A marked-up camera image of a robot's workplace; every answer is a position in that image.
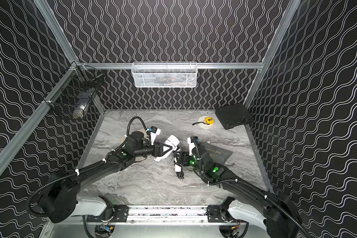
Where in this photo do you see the dark grey hair dryer bag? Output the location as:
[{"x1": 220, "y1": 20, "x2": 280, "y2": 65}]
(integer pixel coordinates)
[{"x1": 200, "y1": 142, "x2": 233, "y2": 165}]

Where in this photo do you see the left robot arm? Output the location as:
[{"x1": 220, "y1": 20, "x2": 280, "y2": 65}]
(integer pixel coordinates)
[{"x1": 26, "y1": 116, "x2": 174, "y2": 224}]

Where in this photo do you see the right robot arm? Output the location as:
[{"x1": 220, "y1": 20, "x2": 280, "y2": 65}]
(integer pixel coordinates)
[{"x1": 174, "y1": 143, "x2": 310, "y2": 238}]

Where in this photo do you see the white round coaster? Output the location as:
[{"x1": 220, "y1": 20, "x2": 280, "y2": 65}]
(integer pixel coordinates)
[{"x1": 198, "y1": 116, "x2": 214, "y2": 129}]

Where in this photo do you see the yellow tape measure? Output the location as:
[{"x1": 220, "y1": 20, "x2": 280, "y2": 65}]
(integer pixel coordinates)
[{"x1": 204, "y1": 117, "x2": 214, "y2": 125}]

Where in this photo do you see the black hard case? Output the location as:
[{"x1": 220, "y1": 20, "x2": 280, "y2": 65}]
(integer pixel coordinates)
[{"x1": 215, "y1": 103, "x2": 254, "y2": 130}]

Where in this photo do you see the item in black basket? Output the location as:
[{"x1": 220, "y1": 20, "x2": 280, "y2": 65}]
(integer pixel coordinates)
[{"x1": 72, "y1": 102, "x2": 89, "y2": 119}]

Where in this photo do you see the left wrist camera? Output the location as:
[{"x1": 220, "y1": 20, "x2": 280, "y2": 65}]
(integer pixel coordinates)
[{"x1": 149, "y1": 127, "x2": 161, "y2": 145}]

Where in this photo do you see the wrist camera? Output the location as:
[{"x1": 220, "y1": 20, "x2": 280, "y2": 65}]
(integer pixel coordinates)
[
  {"x1": 149, "y1": 127, "x2": 161, "y2": 145},
  {"x1": 187, "y1": 136, "x2": 199, "y2": 158}
]

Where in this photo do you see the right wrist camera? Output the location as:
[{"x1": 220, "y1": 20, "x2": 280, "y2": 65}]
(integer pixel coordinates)
[{"x1": 187, "y1": 136, "x2": 199, "y2": 158}]

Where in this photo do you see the white mesh wall basket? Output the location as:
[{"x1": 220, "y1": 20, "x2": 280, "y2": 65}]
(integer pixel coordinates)
[{"x1": 131, "y1": 61, "x2": 198, "y2": 88}]

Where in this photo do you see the black wire wall basket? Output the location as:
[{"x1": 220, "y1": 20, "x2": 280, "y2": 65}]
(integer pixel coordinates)
[{"x1": 46, "y1": 65, "x2": 104, "y2": 120}]

